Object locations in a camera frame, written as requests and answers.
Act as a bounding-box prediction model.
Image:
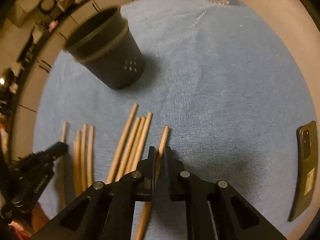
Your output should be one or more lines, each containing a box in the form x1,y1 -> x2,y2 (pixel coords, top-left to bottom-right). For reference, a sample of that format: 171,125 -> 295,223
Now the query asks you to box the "dark smartphone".
288,121 -> 318,222

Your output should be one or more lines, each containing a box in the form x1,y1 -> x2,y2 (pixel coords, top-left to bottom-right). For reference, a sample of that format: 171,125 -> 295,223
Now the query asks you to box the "black perforated utensil holder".
64,5 -> 145,89

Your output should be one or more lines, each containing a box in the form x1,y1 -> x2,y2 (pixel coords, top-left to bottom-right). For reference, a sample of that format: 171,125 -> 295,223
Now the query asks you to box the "blue towel mat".
33,0 -> 316,236

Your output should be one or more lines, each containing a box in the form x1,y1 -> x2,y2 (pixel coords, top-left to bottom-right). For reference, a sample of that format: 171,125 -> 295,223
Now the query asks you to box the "grey rice cooker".
38,0 -> 57,15

